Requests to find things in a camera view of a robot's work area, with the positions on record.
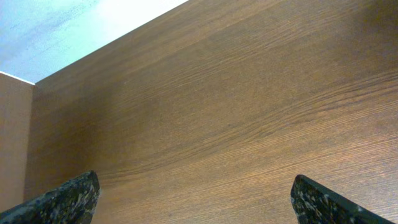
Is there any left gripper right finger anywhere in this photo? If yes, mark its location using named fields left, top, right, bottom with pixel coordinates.
left=290, top=174, right=392, bottom=224

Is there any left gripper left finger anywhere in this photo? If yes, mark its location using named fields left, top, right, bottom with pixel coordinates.
left=1, top=170, right=100, bottom=224

